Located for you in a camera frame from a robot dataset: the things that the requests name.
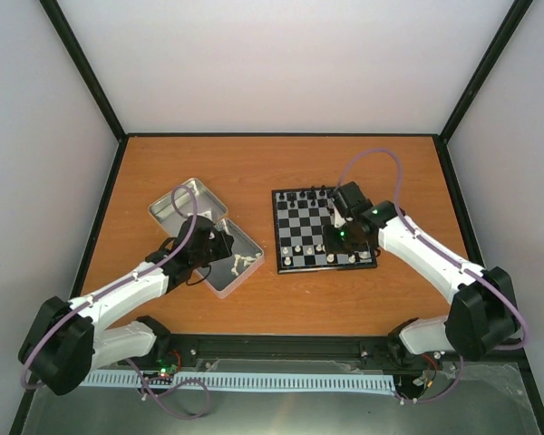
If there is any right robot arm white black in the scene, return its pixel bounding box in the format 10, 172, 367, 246
323, 182, 526, 361

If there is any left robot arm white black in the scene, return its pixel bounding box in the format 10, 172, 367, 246
18, 216, 234, 395

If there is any black white chess board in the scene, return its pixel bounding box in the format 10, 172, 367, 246
271, 186, 377, 275

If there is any small circuit board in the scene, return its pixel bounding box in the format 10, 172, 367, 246
143, 350, 182, 387

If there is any pink tin box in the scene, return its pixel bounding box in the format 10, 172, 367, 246
195, 217, 265, 299

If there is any gold tin lid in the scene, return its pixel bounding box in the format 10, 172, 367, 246
149, 178, 228, 236

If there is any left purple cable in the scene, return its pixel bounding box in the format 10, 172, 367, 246
20, 184, 199, 390

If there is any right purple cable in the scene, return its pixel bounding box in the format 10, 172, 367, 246
335, 148, 534, 353

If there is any purple cable on base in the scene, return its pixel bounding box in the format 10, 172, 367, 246
126, 357, 212, 419

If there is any black frame rail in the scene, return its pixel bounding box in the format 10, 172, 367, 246
168, 334, 396, 372

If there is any light blue cable duct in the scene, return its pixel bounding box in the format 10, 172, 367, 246
79, 371, 398, 396

